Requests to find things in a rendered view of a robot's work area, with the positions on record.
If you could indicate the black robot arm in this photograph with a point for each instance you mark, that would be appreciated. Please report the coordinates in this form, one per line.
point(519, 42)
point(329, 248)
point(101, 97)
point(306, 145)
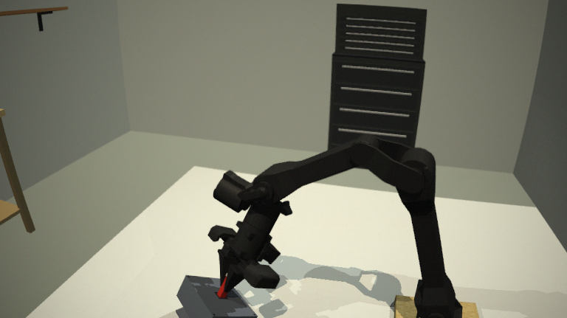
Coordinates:
point(411, 170)

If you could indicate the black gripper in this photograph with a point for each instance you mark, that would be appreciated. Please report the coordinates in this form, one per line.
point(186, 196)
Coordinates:
point(238, 256)

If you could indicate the dark red peg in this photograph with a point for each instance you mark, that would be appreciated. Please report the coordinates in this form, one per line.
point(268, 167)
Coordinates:
point(221, 292)

